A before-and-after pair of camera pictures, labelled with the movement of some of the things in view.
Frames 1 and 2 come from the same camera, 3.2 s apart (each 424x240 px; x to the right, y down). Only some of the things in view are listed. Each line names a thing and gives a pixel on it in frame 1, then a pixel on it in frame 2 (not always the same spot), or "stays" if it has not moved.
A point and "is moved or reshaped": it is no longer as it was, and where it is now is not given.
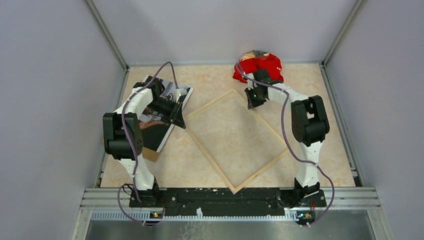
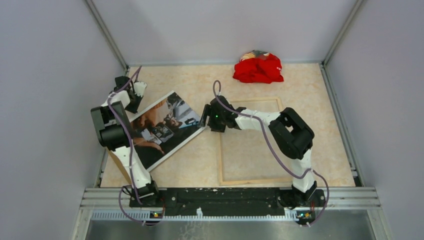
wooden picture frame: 253,176 to 251,182
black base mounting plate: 226,200 stays
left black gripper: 175,111 to 133,109
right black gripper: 253,104 to 208,111
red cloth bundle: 254,60 stays
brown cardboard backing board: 150,154 is moved or reshaped
